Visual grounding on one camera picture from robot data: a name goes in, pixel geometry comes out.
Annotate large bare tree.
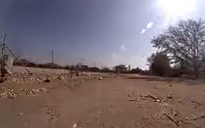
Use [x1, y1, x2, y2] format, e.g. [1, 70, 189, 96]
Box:
[150, 17, 205, 78]

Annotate row of distant trees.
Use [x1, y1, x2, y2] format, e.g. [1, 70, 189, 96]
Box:
[0, 55, 148, 75]

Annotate brown dirt ground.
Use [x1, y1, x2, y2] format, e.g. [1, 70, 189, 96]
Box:
[0, 65, 205, 128]

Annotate braced metal post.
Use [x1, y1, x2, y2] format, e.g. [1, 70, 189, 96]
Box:
[0, 33, 32, 81]

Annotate thin distant pole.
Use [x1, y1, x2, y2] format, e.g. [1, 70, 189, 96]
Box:
[50, 49, 55, 69]

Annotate strip of pale stone rubble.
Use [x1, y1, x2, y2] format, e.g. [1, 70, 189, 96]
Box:
[0, 70, 104, 102]

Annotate dark bushy tree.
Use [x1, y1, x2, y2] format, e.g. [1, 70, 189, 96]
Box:
[147, 51, 174, 77]

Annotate short dark stump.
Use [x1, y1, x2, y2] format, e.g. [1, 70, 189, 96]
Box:
[0, 63, 9, 82]

